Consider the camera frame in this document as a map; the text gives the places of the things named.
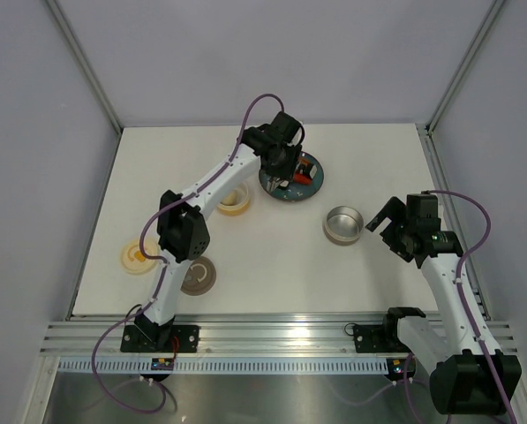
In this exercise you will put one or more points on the white steamed bun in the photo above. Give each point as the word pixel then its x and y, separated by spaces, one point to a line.
pixel 231 199

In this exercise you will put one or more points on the white slotted cable duct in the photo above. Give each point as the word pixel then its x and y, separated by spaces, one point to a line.
pixel 226 366

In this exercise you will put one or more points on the aluminium front rail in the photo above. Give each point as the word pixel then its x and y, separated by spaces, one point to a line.
pixel 229 335

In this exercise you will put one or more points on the aluminium frame post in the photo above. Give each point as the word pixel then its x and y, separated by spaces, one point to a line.
pixel 65 28
pixel 468 59

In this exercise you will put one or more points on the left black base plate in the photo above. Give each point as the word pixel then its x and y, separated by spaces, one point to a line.
pixel 177 338

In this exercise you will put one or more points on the yellow lunch box container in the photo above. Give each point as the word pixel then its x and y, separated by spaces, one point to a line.
pixel 244 193

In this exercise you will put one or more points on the blue ceramic plate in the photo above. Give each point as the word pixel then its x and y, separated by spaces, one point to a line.
pixel 292 192

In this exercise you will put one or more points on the right aluminium frame post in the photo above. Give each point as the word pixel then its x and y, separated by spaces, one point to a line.
pixel 468 59

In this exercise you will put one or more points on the left aluminium frame post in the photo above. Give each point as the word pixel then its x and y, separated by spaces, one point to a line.
pixel 65 28

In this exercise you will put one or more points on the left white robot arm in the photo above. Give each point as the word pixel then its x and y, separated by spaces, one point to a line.
pixel 177 234

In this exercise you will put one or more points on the grey lunch box lid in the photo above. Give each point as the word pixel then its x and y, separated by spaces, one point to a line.
pixel 199 278

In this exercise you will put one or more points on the yellow lunch box lid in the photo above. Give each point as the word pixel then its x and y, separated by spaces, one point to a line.
pixel 133 261

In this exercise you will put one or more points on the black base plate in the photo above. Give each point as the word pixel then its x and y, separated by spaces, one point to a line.
pixel 177 338
pixel 374 339

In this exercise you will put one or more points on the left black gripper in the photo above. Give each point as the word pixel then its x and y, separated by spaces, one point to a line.
pixel 286 171

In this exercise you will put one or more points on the grey steel lunch box container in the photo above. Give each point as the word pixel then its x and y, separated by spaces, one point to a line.
pixel 343 225

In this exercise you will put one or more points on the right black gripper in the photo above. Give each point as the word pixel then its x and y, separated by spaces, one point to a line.
pixel 395 210

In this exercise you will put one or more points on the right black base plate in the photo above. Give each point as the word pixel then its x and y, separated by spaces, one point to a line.
pixel 374 339

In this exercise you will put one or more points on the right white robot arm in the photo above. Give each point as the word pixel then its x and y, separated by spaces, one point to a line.
pixel 469 373

